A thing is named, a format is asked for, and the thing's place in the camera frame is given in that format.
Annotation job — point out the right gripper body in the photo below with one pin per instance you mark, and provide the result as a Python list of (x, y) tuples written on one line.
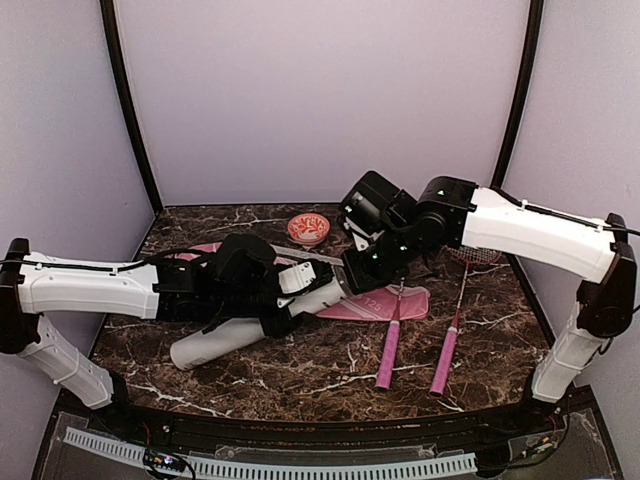
[(392, 252)]

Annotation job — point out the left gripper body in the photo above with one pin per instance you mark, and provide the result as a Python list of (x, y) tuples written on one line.
[(236, 305)]

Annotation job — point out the white shuttlecock tube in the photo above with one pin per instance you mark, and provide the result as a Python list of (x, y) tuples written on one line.
[(213, 342)]

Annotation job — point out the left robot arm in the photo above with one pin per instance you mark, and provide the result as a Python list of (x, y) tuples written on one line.
[(169, 286)]

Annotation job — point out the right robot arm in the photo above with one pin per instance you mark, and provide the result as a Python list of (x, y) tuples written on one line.
[(453, 212)]

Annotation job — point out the right red badminton racket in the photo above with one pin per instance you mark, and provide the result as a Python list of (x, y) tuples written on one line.
[(470, 257)]

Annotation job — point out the red badminton racket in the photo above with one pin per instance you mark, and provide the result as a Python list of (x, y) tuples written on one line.
[(470, 257), (385, 372)]

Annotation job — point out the left red badminton racket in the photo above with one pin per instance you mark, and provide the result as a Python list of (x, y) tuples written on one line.
[(385, 372)]

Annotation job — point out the red white patterned bowl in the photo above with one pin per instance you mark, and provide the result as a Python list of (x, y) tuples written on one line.
[(308, 229)]

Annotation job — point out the pink racket bag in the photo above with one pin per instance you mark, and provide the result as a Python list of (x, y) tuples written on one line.
[(379, 305)]

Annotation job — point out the white cable tray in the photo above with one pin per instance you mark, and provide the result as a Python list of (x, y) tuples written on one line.
[(244, 463)]

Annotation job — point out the right black frame post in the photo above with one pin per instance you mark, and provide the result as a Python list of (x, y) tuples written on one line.
[(520, 95)]

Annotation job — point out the black frame post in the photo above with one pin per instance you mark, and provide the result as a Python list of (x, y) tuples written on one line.
[(126, 101), (520, 95)]

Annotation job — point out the left black frame post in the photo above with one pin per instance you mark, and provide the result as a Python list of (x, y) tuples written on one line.
[(126, 101)]

